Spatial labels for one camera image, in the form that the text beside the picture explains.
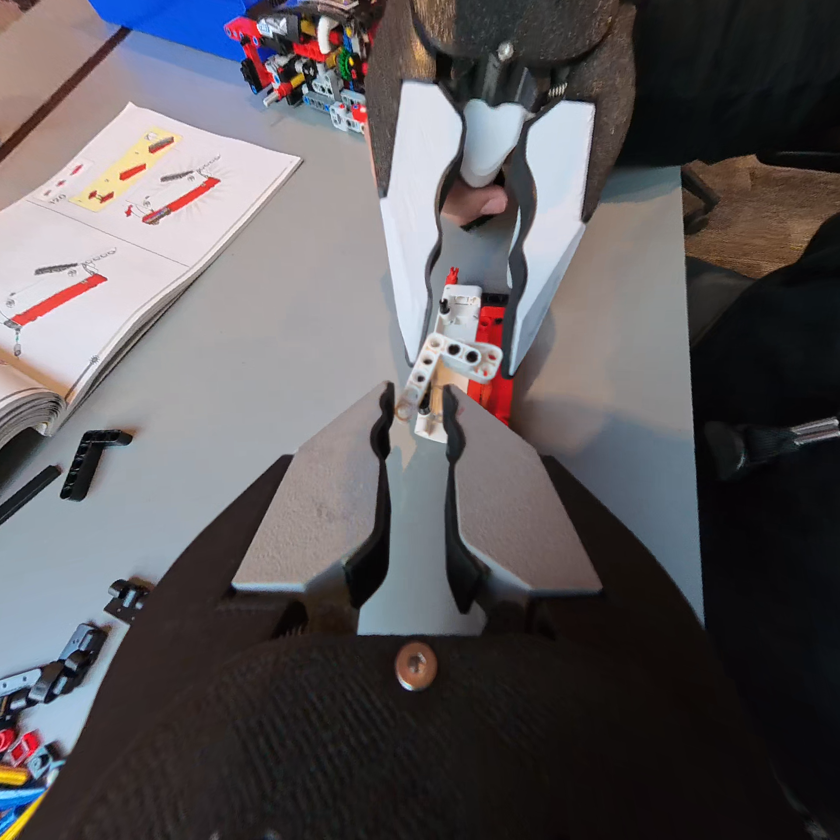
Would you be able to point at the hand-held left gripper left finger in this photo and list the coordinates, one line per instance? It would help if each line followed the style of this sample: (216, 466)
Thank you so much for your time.
(315, 512)

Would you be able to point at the black flat brick bar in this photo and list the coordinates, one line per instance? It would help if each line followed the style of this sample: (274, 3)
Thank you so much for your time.
(29, 495)

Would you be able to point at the white L-shaped brick beam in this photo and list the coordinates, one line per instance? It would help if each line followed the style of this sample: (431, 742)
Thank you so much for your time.
(423, 367)

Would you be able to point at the open instruction booklet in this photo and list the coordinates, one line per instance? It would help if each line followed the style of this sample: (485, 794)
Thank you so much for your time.
(98, 262)

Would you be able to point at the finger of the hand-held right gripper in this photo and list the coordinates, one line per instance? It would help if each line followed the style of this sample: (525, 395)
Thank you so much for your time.
(558, 197)
(413, 184)

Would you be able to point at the black double brick connector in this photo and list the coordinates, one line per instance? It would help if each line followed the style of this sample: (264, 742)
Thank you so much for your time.
(72, 663)

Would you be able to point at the blue plastic bin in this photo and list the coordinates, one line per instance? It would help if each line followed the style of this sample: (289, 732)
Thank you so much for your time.
(164, 13)

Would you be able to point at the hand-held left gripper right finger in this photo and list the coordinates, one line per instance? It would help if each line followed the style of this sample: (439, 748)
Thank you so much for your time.
(525, 518)

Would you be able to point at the red and white brick panel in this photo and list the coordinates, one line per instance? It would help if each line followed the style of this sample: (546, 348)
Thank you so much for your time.
(463, 308)

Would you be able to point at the person's right hand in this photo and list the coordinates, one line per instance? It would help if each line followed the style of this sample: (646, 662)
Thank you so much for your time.
(476, 203)

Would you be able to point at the shiny black brick connector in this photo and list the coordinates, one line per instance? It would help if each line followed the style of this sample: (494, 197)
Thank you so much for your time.
(128, 600)

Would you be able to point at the black L-shaped brick beam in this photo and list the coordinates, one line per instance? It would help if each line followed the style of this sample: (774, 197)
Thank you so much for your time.
(75, 472)

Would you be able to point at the small white curved brick piece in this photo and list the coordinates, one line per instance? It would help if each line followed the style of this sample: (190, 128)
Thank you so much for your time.
(489, 371)

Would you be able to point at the person's black clothing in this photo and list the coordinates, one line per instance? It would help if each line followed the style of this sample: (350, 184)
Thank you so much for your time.
(774, 590)

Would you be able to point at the pile of coloured brick pieces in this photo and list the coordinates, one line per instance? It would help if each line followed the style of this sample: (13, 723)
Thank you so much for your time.
(23, 774)

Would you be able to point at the multicoloured toy brick car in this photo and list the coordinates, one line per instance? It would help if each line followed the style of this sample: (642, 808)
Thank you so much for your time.
(308, 65)

